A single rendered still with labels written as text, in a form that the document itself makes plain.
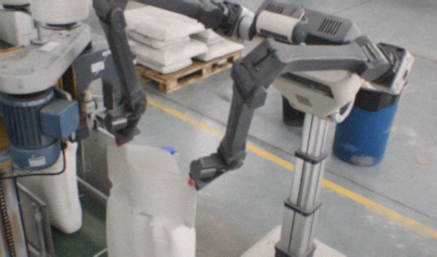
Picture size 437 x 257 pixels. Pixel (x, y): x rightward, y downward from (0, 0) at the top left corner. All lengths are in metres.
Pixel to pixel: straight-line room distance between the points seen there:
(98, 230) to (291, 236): 0.93
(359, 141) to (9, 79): 2.77
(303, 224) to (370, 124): 1.65
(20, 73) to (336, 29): 0.93
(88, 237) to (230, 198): 1.18
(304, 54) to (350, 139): 2.61
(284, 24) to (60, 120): 0.71
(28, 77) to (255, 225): 1.98
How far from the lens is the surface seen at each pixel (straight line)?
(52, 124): 1.50
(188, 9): 1.60
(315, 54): 1.19
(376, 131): 3.70
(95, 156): 2.68
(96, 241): 2.40
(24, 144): 1.58
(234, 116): 1.24
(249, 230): 3.04
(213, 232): 3.00
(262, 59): 1.11
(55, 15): 1.49
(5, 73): 1.49
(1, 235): 2.00
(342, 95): 1.63
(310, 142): 1.96
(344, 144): 3.79
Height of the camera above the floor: 1.96
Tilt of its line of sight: 29 degrees down
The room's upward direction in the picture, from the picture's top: 3 degrees clockwise
